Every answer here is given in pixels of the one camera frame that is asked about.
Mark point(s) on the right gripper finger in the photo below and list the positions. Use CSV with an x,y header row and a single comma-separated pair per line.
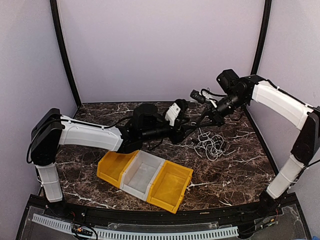
x,y
201,124
205,114

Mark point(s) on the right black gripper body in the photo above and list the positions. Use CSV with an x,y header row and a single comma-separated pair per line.
x,y
217,116

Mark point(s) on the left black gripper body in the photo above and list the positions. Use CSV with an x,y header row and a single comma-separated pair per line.
x,y
178,134

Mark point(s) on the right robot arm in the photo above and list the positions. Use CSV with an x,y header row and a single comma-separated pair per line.
x,y
239,92

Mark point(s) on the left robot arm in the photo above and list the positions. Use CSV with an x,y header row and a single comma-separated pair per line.
x,y
125,136

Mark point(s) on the right yellow plastic bin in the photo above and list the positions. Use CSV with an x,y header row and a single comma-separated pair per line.
x,y
168,189

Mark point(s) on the yellow plastic bin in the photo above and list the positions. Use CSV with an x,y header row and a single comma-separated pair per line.
x,y
168,189
113,165

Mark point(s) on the white translucent plastic bin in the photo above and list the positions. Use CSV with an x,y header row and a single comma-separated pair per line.
x,y
140,174

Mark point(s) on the left yellow plastic bin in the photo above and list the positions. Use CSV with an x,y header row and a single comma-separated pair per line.
x,y
113,165

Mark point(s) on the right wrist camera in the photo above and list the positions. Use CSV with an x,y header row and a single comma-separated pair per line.
x,y
204,96

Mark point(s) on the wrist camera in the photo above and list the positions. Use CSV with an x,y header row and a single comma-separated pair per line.
x,y
204,96
171,115

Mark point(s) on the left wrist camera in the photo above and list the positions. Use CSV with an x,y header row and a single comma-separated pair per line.
x,y
171,115

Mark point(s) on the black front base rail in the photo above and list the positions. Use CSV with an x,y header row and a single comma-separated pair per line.
x,y
285,222

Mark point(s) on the white slotted cable duct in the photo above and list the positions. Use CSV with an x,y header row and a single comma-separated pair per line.
x,y
121,231

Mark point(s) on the right black frame post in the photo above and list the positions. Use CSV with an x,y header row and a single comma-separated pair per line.
x,y
262,36

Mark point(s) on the black frame post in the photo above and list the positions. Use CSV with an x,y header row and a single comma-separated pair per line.
x,y
262,36
63,52

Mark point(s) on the left black frame post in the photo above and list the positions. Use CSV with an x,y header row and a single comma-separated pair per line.
x,y
63,52

